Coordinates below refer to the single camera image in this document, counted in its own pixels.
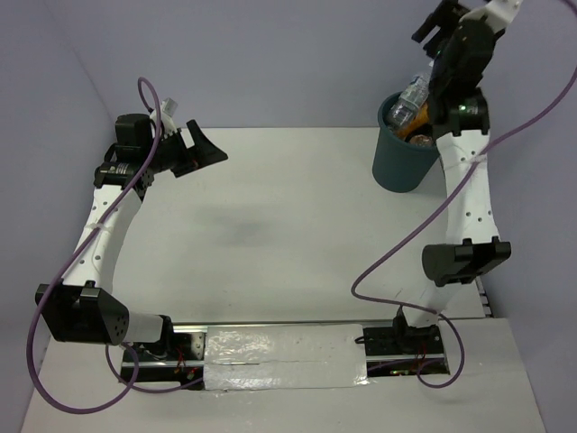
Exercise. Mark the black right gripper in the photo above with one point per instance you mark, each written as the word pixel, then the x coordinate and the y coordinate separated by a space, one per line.
pixel 445 17

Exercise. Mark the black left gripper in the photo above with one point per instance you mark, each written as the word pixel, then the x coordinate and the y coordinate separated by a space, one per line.
pixel 205 153

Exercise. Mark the white foil covered panel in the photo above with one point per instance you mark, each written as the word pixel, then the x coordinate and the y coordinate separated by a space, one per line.
pixel 284 357

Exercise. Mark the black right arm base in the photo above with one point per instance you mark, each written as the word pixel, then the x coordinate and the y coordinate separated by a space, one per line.
pixel 390 341

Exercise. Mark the clear bottle blue label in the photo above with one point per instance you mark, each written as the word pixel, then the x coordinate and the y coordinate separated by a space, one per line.
pixel 409 102

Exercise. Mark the aluminium table edge rail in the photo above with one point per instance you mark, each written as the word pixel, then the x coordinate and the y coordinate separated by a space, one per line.
pixel 485 302

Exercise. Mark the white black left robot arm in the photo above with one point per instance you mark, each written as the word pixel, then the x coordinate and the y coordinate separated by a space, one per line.
pixel 82 308

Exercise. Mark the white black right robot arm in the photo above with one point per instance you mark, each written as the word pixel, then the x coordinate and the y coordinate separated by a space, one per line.
pixel 472 246

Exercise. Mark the orange bottle blue label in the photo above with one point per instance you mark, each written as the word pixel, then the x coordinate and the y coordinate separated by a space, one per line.
pixel 421 119

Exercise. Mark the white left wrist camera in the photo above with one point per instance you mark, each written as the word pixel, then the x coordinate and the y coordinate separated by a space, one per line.
pixel 167 110

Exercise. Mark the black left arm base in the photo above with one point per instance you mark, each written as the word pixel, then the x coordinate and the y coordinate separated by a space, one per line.
pixel 181 362

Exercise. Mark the orange label tea bottle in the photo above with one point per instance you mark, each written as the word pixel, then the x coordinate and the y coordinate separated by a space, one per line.
pixel 422 140

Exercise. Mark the dark green ribbed bin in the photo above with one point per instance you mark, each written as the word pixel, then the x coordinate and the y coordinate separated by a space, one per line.
pixel 399 166

